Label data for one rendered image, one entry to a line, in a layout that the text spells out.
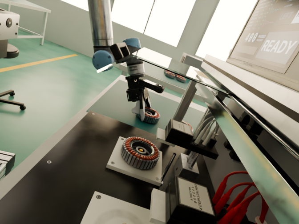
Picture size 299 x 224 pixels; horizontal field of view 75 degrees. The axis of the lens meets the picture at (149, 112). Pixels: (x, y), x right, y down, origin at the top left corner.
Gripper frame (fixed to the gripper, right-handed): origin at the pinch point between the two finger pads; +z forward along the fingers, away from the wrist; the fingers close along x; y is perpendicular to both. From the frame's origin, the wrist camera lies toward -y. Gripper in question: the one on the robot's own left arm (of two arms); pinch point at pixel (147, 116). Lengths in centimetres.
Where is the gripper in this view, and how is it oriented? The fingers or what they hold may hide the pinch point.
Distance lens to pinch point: 91.9
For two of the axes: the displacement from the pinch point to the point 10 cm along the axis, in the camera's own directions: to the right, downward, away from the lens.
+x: -2.5, 2.9, -9.2
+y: -9.6, 0.7, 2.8
